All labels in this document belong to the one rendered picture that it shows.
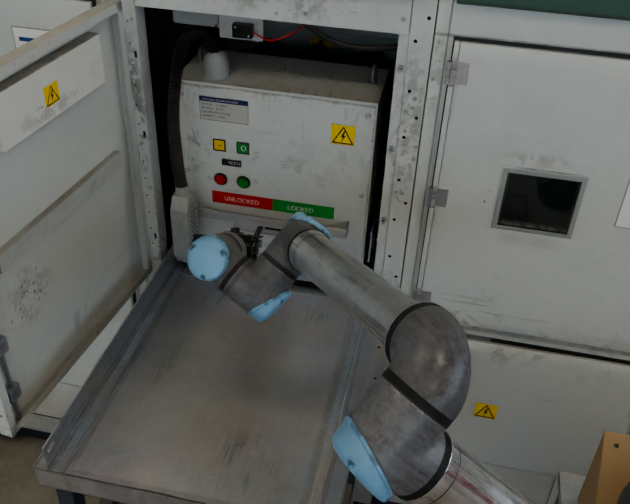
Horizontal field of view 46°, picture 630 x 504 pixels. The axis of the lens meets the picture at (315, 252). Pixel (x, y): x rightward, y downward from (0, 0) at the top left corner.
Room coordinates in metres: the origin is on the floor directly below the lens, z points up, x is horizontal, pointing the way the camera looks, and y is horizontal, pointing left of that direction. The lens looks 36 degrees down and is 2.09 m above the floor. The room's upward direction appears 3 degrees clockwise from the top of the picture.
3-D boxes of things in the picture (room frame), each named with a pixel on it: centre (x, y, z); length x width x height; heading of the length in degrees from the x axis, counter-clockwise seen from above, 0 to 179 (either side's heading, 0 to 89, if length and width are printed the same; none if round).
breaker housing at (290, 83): (1.84, 0.07, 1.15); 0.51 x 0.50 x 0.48; 170
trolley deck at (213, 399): (1.21, 0.18, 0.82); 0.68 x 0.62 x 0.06; 170
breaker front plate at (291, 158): (1.59, 0.11, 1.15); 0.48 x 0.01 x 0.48; 80
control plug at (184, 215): (1.56, 0.33, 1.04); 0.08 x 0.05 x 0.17; 170
